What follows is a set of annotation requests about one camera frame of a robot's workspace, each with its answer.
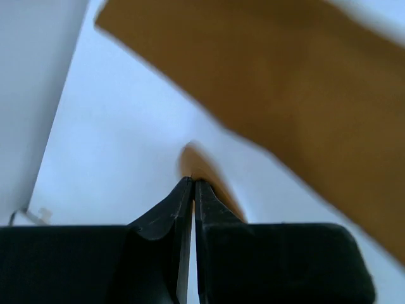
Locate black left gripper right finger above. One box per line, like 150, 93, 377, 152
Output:
195, 180, 376, 303

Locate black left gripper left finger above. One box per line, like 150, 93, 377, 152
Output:
1, 178, 193, 303

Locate brown trousers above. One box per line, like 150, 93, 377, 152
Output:
96, 1, 404, 262

